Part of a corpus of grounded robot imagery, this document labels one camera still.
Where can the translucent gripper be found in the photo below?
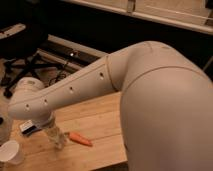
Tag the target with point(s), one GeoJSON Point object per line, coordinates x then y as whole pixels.
{"type": "Point", "coordinates": [50, 122]}

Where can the clear plastic bottle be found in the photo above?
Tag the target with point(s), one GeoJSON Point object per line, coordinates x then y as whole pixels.
{"type": "Point", "coordinates": [56, 136]}

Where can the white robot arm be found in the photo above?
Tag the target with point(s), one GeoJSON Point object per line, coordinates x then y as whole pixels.
{"type": "Point", "coordinates": [166, 104]}

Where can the black and white box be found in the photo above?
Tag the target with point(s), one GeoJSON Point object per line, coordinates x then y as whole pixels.
{"type": "Point", "coordinates": [27, 128]}

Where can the orange carrot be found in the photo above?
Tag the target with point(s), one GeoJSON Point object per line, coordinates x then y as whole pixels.
{"type": "Point", "coordinates": [79, 139]}

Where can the white paper cup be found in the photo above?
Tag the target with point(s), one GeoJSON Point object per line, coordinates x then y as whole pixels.
{"type": "Point", "coordinates": [10, 152]}

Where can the black office chair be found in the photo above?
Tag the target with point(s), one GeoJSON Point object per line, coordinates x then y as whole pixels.
{"type": "Point", "coordinates": [21, 34]}

